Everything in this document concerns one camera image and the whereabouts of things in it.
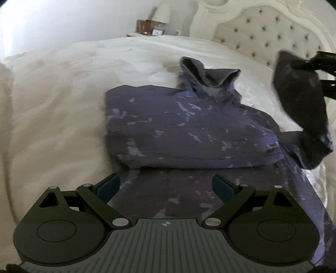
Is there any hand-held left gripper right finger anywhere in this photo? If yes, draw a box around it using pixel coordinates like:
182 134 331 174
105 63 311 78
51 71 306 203
202 174 298 229

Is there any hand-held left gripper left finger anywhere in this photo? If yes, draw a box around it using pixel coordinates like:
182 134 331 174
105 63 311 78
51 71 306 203
39 173 132 229

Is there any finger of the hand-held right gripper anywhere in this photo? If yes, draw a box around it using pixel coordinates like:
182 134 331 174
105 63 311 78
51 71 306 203
290 51 336 74
321 79 336 100

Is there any purple marble print hoodie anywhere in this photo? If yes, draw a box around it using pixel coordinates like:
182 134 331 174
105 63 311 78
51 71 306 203
104 50 336 268

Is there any cream tufted headboard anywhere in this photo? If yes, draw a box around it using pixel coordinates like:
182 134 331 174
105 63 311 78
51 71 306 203
189 0 336 80

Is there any white bedspread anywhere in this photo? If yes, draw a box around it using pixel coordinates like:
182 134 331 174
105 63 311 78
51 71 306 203
0 34 336 263

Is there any white table lamp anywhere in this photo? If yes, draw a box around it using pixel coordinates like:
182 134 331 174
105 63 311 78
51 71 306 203
152 4 172 28

